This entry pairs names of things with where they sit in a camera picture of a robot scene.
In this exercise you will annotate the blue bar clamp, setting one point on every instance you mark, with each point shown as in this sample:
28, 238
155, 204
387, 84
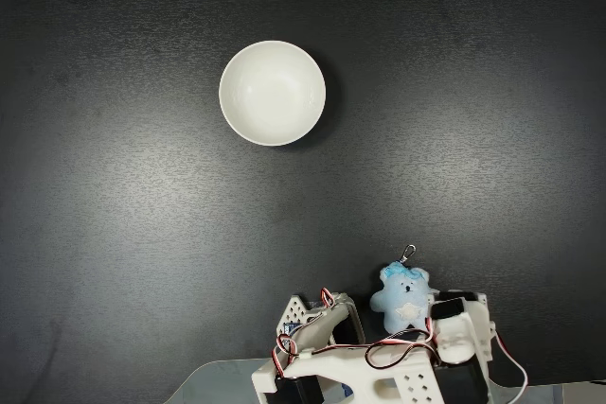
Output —
292, 328
346, 390

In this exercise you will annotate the white bowl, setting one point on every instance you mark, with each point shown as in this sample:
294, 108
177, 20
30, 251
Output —
272, 92

